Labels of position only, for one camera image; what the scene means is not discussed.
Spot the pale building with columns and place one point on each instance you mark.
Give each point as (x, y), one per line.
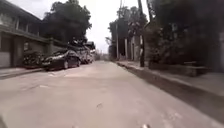
(131, 46)

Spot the thin utility pole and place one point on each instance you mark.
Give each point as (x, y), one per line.
(117, 33)

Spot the grey concrete road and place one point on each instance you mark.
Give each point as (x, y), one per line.
(100, 96)

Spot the dark pole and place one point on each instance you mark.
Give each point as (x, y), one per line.
(141, 40)

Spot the black car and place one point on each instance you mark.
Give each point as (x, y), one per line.
(63, 58)

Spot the large dark tree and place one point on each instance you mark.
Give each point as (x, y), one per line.
(66, 21)

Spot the parked motorcycles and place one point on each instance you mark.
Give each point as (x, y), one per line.
(32, 59)

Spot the dense dark trees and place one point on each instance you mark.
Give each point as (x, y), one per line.
(186, 30)

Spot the raised concrete pavement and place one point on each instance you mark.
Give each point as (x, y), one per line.
(200, 81)

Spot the grey building with balcony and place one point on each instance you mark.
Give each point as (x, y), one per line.
(20, 36)

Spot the low concrete wall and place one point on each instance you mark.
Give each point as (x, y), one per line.
(180, 69)

